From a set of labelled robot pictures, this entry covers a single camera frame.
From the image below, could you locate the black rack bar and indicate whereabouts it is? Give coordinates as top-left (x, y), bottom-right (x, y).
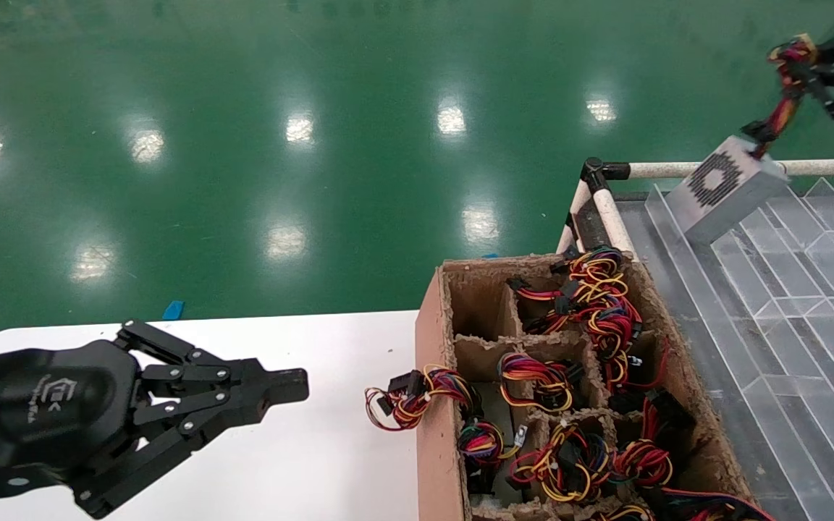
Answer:
top-left (576, 199), bottom-right (613, 250)

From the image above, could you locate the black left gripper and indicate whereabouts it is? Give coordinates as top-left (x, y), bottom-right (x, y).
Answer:
top-left (0, 340), bottom-right (271, 520)

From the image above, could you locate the brown cardboard divider box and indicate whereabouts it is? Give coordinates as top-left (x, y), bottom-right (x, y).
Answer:
top-left (416, 253), bottom-right (758, 521)

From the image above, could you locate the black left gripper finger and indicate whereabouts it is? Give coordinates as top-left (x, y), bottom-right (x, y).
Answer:
top-left (114, 320), bottom-right (310, 404)

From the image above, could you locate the black pipe joint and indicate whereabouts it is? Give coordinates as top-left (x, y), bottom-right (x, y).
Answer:
top-left (581, 158), bottom-right (631, 192)

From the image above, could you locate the clear acrylic divider tray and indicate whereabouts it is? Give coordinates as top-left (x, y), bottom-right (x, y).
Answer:
top-left (616, 177), bottom-right (834, 521)

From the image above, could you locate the white rack leg pipe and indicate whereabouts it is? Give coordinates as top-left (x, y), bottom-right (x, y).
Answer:
top-left (556, 185), bottom-right (591, 254)

